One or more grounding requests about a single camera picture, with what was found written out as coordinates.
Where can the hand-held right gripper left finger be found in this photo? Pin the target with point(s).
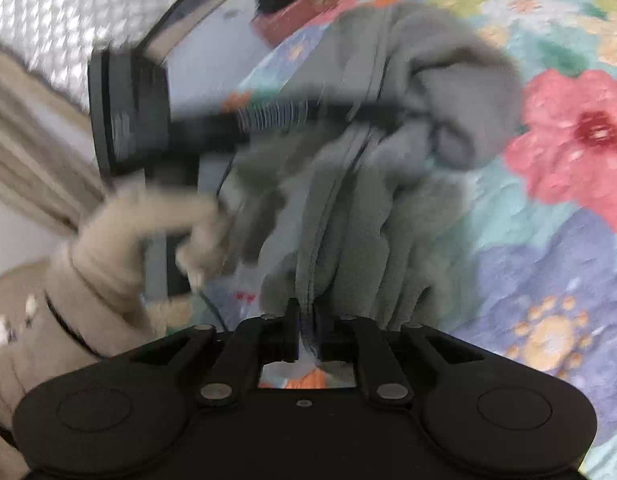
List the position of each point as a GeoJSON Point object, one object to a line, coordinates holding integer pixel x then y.
{"type": "Point", "coordinates": [291, 335]}

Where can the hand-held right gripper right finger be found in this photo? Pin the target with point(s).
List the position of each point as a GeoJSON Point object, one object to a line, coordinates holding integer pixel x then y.
{"type": "Point", "coordinates": [324, 340]}

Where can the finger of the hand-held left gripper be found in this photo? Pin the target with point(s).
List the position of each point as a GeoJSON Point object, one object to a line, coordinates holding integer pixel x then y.
{"type": "Point", "coordinates": [358, 114]}

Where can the grey garment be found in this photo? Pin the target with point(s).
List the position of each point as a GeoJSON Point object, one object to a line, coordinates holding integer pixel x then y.
{"type": "Point", "coordinates": [368, 235]}

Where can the person's left forearm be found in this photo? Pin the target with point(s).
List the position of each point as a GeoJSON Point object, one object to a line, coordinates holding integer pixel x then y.
{"type": "Point", "coordinates": [103, 305]}

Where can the person's left hand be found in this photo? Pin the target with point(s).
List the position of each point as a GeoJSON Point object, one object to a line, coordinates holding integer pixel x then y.
{"type": "Point", "coordinates": [123, 220]}

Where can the pink suitcase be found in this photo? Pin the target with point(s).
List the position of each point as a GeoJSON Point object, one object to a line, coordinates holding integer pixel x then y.
{"type": "Point", "coordinates": [308, 10]}

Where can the silver quilted window cover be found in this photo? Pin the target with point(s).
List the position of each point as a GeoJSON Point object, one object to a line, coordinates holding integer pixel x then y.
{"type": "Point", "coordinates": [63, 10]}

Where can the beige curtain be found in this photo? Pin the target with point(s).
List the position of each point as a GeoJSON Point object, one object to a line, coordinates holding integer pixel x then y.
{"type": "Point", "coordinates": [18, 160]}

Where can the floral quilted blanket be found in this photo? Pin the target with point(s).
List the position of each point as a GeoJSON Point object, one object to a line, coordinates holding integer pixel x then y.
{"type": "Point", "coordinates": [563, 260]}

